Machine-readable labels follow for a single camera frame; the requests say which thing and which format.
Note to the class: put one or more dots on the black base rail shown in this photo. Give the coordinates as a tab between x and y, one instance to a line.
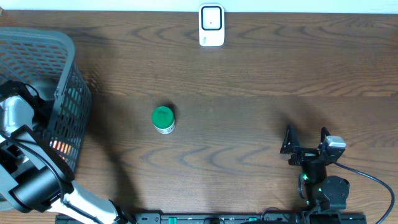
272	217

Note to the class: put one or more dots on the green lid jar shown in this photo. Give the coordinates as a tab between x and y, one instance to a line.
163	120

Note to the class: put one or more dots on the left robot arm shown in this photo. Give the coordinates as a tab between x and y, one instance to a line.
33	175

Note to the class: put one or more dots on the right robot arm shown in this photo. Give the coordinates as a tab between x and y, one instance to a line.
326	193

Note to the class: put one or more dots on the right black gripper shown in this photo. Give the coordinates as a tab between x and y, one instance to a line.
305	154

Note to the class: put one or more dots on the orange snack sachet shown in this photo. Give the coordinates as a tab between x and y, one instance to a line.
62	148

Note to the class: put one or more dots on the grey plastic shopping basket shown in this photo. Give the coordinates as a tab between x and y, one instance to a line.
46	60

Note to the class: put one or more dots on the white barcode scanner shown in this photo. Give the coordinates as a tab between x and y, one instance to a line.
211	25

